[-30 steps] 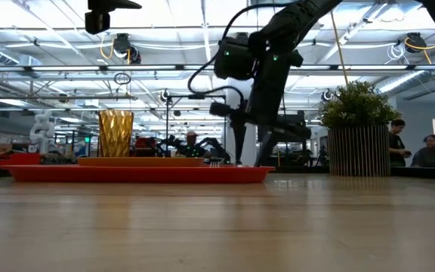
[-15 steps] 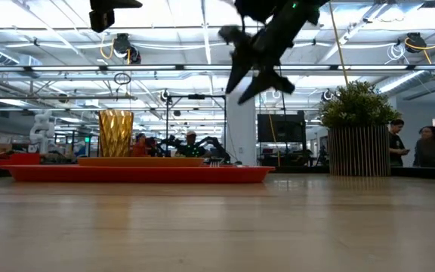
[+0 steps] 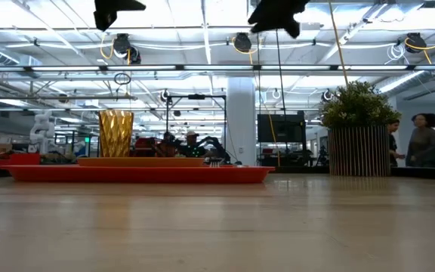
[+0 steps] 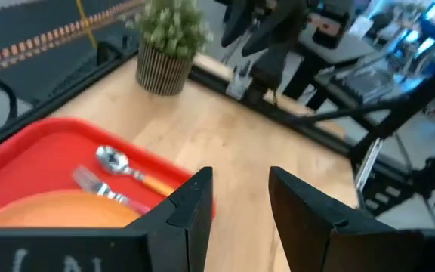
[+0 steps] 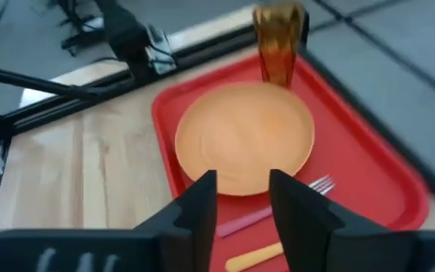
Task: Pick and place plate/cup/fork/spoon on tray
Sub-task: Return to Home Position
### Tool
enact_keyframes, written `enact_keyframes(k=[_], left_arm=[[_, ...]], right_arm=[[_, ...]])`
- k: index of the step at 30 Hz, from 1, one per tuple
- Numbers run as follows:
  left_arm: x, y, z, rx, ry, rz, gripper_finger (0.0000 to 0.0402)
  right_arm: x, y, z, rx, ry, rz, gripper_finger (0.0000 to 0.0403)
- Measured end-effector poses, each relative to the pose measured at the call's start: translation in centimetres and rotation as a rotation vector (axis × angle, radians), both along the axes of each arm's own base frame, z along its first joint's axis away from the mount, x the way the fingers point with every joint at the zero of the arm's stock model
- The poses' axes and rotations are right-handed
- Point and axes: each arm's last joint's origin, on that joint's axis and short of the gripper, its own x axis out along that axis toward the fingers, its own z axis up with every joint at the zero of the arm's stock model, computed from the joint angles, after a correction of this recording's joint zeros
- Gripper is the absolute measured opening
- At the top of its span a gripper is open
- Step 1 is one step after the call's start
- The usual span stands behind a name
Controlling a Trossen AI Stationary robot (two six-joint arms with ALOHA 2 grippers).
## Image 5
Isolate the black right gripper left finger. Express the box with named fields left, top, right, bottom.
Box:
left=0, top=169, right=218, bottom=272

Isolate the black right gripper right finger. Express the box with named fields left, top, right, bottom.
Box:
left=269, top=168, right=435, bottom=272

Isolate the fork with pink handle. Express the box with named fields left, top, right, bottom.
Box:
left=216, top=174, right=336, bottom=239

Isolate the spoon with yellow handle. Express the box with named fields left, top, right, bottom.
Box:
left=224, top=241, right=285, bottom=272

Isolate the orange plastic plate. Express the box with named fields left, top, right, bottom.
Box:
left=174, top=80, right=316, bottom=196

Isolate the amber faceted plastic cup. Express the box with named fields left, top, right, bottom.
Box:
left=251, top=2, right=306, bottom=88

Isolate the red plastic tray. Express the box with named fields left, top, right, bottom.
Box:
left=150, top=52, right=430, bottom=272

